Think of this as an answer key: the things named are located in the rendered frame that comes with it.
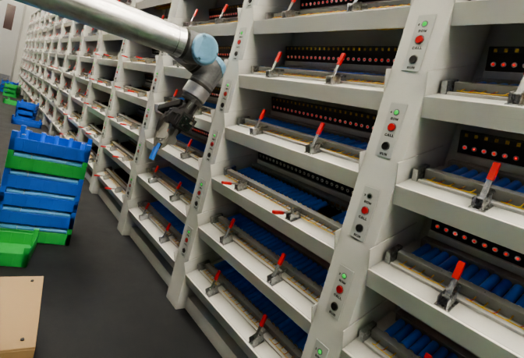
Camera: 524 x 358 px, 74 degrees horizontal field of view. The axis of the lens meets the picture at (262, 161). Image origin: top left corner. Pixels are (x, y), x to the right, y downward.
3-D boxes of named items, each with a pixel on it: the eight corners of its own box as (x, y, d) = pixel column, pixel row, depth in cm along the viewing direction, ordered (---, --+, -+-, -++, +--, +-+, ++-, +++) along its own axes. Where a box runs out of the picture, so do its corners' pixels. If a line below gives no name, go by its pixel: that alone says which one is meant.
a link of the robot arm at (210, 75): (201, 49, 126) (221, 67, 132) (182, 77, 124) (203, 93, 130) (213, 49, 118) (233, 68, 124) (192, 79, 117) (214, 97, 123)
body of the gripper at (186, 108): (173, 125, 116) (192, 95, 117) (160, 118, 121) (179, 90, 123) (188, 136, 122) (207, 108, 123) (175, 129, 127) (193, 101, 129)
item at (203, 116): (212, 133, 136) (210, 98, 132) (155, 111, 182) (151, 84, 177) (254, 125, 148) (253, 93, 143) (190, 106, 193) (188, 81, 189)
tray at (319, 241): (334, 265, 85) (335, 231, 82) (211, 188, 131) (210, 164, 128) (383, 237, 97) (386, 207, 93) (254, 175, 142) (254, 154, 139)
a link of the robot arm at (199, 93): (183, 77, 123) (201, 93, 131) (176, 89, 123) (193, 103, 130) (198, 83, 118) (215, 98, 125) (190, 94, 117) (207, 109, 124)
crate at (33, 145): (8, 148, 143) (12, 129, 143) (18, 141, 161) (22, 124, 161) (87, 163, 157) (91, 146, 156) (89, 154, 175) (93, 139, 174)
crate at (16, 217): (-7, 221, 147) (-3, 203, 146) (5, 206, 165) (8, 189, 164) (72, 229, 160) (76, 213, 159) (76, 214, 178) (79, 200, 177)
